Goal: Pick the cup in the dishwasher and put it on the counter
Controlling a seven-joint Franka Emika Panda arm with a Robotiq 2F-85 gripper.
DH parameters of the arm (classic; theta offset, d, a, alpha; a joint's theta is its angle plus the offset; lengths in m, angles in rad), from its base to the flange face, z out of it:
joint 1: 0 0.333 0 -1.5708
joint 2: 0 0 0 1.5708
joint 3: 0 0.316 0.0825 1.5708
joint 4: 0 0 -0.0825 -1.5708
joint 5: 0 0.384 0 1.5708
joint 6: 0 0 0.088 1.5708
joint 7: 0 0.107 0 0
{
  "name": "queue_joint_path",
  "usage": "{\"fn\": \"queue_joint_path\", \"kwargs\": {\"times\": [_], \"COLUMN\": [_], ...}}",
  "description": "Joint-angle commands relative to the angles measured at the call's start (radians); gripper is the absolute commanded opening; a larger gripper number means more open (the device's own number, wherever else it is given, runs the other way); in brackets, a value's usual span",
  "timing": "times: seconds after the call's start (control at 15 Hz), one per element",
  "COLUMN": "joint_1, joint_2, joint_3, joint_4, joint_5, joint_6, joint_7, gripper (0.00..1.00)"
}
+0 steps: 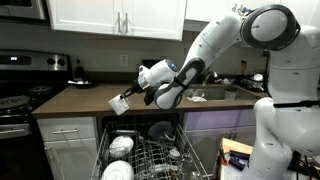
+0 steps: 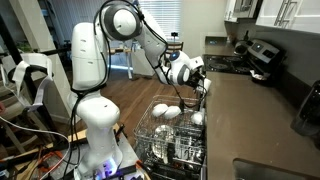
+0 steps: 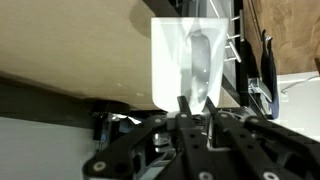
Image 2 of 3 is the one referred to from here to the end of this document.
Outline narrow white wall cabinet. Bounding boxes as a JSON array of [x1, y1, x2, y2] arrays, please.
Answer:
[[223, 0, 238, 24]]

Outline dark dish with scraps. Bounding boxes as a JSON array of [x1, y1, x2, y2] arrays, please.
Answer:
[[249, 69, 272, 84]]

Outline white plates in dishwasher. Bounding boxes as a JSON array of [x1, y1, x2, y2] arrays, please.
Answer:
[[151, 103, 169, 118]]

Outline white bowl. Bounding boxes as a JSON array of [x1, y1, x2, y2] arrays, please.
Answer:
[[163, 105, 183, 121], [190, 111, 205, 127]]

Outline kitchen sink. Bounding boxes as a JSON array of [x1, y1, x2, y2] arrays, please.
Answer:
[[232, 157, 320, 180]]

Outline white drawer unit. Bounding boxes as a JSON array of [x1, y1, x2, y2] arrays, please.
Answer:
[[131, 44, 155, 77]]

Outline white cable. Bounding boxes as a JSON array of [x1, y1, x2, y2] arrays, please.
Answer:
[[0, 115, 72, 158]]

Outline steel microwave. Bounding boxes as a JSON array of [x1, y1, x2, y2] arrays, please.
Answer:
[[232, 0, 264, 20]]

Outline dishwasher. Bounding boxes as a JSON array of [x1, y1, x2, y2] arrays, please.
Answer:
[[136, 159, 208, 180]]

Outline wire dishwasher rack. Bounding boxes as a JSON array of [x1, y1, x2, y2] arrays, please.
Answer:
[[133, 94, 208, 174]]

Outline wooden desk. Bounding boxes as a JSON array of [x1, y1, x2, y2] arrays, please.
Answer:
[[109, 47, 134, 81]]

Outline dark glass pitcher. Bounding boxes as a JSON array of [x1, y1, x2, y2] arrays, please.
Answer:
[[289, 79, 320, 141]]

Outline wooden chair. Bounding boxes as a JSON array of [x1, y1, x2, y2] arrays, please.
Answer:
[[163, 41, 185, 68]]

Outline white cabinet with bar handles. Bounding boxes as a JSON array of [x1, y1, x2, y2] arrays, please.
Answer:
[[255, 0, 320, 35]]

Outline metal robot base platform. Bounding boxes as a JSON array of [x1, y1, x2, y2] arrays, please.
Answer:
[[61, 131, 149, 180]]

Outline black kitchen stove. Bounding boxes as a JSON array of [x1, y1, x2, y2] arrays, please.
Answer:
[[202, 38, 287, 88]]

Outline wooden board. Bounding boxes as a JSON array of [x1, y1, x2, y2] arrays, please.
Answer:
[[66, 120, 121, 145]]

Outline black camera on tripod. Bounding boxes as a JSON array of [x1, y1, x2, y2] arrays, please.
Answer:
[[170, 31, 180, 43]]

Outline window blinds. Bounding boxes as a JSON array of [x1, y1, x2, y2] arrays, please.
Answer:
[[138, 0, 183, 42]]

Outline orange cable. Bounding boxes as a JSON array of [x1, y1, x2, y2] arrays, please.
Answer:
[[34, 150, 66, 173]]

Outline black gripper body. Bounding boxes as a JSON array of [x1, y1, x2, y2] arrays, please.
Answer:
[[186, 70, 207, 90]]

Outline black stand with white straps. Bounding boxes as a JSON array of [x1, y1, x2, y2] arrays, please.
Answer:
[[0, 52, 56, 113]]

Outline white ceramic mug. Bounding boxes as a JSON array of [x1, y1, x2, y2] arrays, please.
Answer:
[[199, 78, 213, 95]]

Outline white slanted beam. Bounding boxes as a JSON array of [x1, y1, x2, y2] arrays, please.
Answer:
[[9, 0, 75, 116]]

